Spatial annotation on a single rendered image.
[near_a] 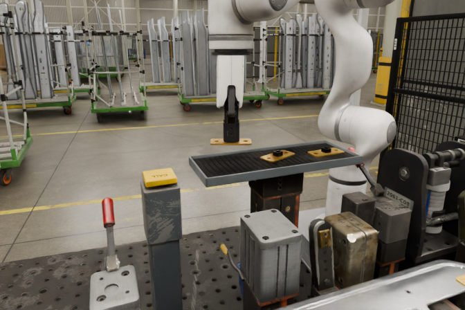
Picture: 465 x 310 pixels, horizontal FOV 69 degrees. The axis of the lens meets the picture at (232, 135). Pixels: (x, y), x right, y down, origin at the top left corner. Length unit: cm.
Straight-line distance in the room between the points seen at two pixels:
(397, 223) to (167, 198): 47
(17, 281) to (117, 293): 77
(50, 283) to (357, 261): 92
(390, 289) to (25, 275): 106
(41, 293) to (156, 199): 64
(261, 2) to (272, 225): 37
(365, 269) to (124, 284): 43
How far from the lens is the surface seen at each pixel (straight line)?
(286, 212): 79
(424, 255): 88
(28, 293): 125
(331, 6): 101
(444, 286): 74
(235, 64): 62
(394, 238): 80
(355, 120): 104
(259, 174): 67
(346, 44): 100
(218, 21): 63
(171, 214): 69
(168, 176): 67
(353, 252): 67
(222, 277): 115
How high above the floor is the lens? 141
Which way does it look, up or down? 15 degrees down
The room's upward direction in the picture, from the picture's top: straight up
